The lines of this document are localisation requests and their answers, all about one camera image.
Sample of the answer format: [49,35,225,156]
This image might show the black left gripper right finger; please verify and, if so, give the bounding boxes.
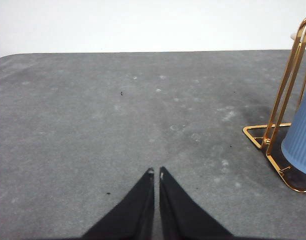
[158,166,240,240]

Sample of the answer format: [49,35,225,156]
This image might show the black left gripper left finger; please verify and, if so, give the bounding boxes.
[81,167,155,240]

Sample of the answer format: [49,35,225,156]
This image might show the blue ribbed plastic cup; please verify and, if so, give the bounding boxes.
[280,77,306,177]

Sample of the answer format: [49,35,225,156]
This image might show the gold wire cup holder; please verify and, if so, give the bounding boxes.
[242,14,306,194]

